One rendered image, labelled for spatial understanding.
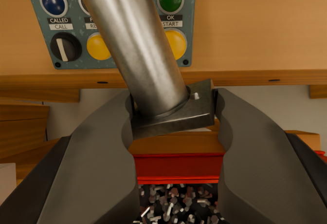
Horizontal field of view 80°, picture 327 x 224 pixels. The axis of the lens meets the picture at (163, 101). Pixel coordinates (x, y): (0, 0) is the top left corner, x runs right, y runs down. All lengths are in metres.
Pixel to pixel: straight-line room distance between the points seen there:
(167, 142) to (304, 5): 0.25
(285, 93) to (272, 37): 1.05
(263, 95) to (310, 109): 0.27
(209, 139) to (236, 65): 0.14
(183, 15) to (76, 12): 0.10
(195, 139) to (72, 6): 0.24
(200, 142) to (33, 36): 0.27
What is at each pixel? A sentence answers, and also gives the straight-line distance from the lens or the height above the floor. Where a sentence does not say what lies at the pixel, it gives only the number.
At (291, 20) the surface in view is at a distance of 0.28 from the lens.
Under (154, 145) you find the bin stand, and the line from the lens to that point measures 0.33.
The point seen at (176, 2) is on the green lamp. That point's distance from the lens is 0.19.
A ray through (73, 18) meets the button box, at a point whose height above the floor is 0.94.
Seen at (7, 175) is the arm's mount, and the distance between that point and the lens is 0.34.
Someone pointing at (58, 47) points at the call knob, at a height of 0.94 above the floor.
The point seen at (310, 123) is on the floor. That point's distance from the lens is 1.38.
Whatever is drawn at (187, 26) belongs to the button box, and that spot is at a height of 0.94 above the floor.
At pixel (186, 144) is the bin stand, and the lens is 0.33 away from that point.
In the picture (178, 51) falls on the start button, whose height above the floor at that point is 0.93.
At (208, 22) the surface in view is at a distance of 0.25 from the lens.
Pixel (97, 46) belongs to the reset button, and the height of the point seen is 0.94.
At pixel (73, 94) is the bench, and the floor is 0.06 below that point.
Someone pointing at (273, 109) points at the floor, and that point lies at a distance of 1.27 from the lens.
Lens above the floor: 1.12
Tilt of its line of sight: 87 degrees down
